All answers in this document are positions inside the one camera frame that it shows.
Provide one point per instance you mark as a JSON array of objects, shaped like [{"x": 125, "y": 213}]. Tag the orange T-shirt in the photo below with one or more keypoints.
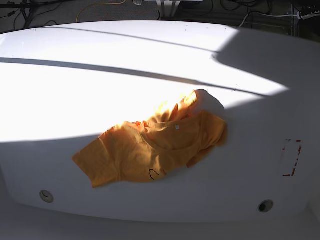
[{"x": 180, "y": 133}]

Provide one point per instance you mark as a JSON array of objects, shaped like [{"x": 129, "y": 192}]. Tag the red tape rectangle marking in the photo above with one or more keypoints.
[{"x": 290, "y": 155}]

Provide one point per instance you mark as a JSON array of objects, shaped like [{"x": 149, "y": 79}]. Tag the right table grommet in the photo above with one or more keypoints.
[{"x": 265, "y": 206}]

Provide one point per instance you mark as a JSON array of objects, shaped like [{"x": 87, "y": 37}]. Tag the table grommet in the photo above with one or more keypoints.
[
  {"x": 46, "y": 196},
  {"x": 265, "y": 206}
]

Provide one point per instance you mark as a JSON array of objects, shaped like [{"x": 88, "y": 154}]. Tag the left table grommet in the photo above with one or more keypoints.
[{"x": 46, "y": 196}]

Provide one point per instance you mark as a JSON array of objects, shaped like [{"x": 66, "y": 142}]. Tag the white power strip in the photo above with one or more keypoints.
[{"x": 309, "y": 12}]

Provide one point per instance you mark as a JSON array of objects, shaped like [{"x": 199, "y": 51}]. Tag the aluminium frame profile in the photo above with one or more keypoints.
[{"x": 167, "y": 8}]

